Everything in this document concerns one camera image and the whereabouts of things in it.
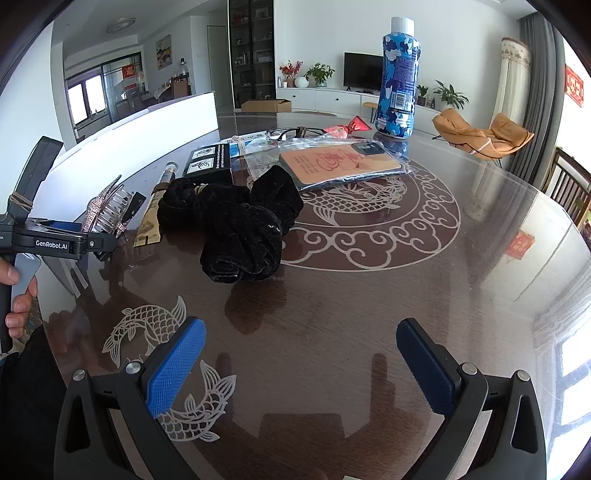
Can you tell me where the white television cabinet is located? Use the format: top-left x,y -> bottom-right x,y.
276,85 -> 444,118

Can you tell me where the brown gold slim tube package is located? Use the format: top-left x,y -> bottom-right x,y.
134,161 -> 181,248

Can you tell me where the blue white ointment box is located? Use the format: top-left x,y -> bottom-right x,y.
229,131 -> 271,158

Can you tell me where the rhinestone hair claw clip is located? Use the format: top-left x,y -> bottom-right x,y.
81,174 -> 148,241

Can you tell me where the grey curtain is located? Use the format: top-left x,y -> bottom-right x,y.
508,14 -> 566,185

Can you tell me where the person's left hand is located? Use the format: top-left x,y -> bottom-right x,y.
0,258 -> 38,341

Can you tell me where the bushy green potted plant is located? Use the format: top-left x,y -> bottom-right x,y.
304,62 -> 335,88

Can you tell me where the broad-leaf green potted plant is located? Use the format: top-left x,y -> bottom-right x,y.
433,80 -> 469,112

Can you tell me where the person's black clothing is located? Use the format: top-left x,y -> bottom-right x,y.
0,323 -> 70,480

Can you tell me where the red wrapped candy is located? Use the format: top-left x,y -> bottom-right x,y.
323,116 -> 372,139

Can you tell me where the brown fish-patterned glass desktop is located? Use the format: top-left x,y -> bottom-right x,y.
34,108 -> 591,480

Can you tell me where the red flower arrangement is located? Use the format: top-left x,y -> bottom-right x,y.
279,60 -> 303,88

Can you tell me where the cream curtain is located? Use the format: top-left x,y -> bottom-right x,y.
492,38 -> 532,125

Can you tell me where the black velvet scrunchie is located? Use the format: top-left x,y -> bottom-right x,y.
200,165 -> 304,283

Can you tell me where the black flat television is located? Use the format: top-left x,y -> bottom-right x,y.
344,52 -> 384,90

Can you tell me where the framed wall painting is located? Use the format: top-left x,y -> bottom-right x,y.
156,34 -> 172,70

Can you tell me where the orange phone case in bag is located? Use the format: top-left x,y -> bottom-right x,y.
277,141 -> 411,192

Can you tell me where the blue camouflage bottle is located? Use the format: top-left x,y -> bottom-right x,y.
373,17 -> 422,138

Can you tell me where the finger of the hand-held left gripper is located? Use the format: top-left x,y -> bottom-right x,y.
28,220 -> 88,237
86,235 -> 117,262

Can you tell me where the black printed card package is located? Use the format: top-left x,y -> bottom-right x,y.
182,144 -> 232,178

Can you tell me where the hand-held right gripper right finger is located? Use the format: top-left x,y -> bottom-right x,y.
396,318 -> 548,480

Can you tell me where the red wall hanging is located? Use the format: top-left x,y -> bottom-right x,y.
564,65 -> 585,109

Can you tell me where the brown wooden chair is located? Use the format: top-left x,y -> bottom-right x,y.
542,147 -> 591,227

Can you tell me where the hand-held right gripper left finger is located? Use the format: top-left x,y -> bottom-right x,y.
54,316 -> 207,480

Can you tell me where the cardboard box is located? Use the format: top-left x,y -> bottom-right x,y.
241,98 -> 293,113

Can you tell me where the dark glass display cabinet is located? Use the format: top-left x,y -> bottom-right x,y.
228,0 -> 276,110

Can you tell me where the black cloth with band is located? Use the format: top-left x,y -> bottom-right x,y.
157,176 -> 252,232

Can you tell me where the orange lounge chair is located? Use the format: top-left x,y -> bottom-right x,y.
433,107 -> 535,162

